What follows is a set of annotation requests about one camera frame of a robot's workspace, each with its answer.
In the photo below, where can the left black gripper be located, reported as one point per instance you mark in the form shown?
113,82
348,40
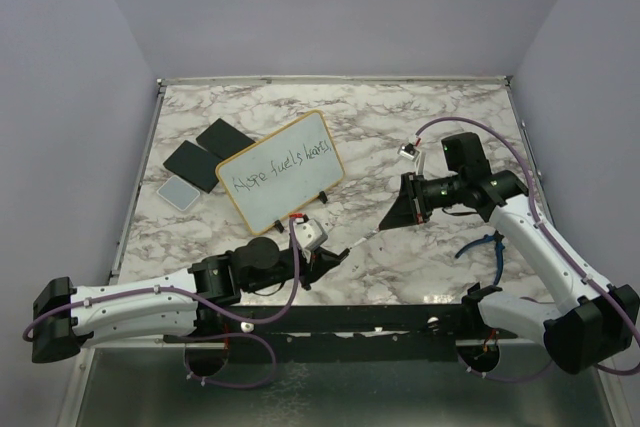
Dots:
319,264

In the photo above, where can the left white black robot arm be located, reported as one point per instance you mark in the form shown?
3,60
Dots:
186,303

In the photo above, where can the black rectangular pad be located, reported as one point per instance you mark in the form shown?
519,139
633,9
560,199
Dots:
194,165
223,139

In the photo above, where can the black mounting rail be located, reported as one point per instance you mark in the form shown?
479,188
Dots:
371,333

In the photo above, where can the black rectangular pad lower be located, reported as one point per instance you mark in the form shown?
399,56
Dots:
194,165

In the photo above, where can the yellow framed whiteboard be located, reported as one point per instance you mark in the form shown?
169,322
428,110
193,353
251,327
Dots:
283,172

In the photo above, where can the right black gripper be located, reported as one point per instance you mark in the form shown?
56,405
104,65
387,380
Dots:
411,206

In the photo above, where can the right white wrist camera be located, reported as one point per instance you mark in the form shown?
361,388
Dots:
412,151

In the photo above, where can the black marker pen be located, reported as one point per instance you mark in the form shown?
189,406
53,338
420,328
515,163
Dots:
368,236

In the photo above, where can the grey white eraser block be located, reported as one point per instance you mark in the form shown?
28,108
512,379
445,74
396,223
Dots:
178,193

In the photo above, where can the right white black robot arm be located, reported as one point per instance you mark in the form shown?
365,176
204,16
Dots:
589,319

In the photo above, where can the black rectangular pad upper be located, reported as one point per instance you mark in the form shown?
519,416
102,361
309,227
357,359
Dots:
223,139

